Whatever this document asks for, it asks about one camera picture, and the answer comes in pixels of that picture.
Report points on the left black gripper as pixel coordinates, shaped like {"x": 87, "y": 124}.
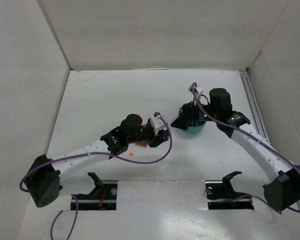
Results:
{"x": 155, "y": 140}

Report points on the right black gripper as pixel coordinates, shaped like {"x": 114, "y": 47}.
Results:
{"x": 184, "y": 116}

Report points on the purple lego brick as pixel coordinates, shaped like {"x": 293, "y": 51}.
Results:
{"x": 166, "y": 134}

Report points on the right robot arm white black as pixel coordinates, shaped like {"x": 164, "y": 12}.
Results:
{"x": 283, "y": 189}

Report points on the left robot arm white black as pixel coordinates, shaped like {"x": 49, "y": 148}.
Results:
{"x": 49, "y": 178}

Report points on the teal round divided container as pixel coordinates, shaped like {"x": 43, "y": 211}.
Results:
{"x": 196, "y": 121}

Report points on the brown lego plate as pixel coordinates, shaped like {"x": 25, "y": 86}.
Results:
{"x": 142, "y": 144}

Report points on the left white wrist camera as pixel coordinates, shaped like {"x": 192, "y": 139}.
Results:
{"x": 157, "y": 123}

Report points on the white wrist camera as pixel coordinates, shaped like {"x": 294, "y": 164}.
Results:
{"x": 195, "y": 90}
{"x": 157, "y": 123}

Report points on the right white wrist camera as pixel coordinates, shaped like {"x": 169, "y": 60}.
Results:
{"x": 195, "y": 90}

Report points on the aluminium rail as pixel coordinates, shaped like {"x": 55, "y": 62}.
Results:
{"x": 254, "y": 108}

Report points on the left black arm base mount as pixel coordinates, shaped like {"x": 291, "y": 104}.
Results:
{"x": 101, "y": 196}

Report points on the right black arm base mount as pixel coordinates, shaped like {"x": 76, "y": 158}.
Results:
{"x": 221, "y": 195}

